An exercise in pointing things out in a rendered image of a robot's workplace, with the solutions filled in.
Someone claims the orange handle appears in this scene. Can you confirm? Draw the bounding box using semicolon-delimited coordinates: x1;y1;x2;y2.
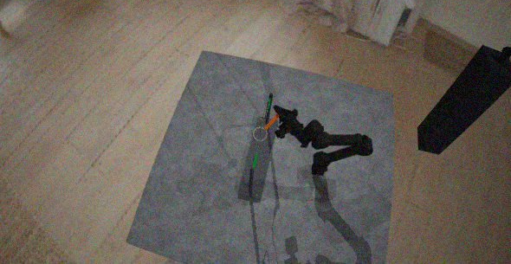
253;113;280;142

